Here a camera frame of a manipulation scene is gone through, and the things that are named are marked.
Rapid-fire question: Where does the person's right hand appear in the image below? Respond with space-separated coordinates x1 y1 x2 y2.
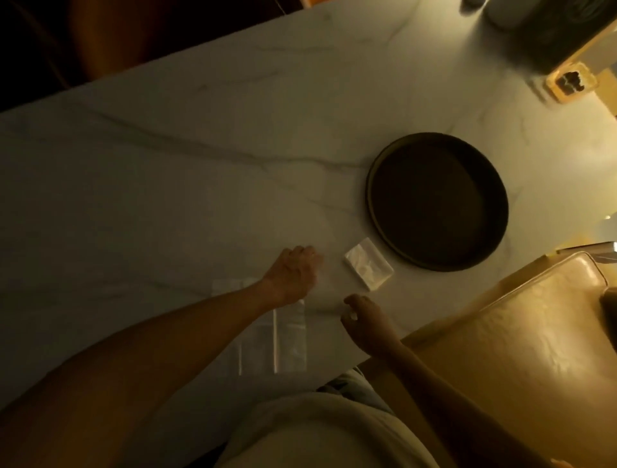
341 293 404 360

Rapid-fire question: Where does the person's left hand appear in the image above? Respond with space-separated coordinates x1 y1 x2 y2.
259 245 325 309

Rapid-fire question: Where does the spread of white paper napkins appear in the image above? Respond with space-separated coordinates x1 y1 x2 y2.
211 278 308 376

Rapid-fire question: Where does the round dark tray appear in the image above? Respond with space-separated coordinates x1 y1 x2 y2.
365 132 510 273

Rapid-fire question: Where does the person's right forearm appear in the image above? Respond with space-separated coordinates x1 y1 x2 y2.
380 337 555 468

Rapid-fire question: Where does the person's left forearm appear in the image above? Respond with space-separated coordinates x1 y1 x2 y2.
0 282 280 468

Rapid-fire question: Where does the beige shirt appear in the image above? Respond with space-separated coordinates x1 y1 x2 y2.
214 391 440 468

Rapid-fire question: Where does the grey metal bar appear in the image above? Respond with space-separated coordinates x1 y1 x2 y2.
557 240 617 264

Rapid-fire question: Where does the gold framed small object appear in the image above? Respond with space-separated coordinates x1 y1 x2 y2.
544 61 599 104

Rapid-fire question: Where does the white rounded container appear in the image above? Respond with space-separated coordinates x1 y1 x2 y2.
484 0 531 31

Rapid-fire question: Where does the dark rectangular box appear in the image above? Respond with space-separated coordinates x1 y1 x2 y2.
515 0 617 76

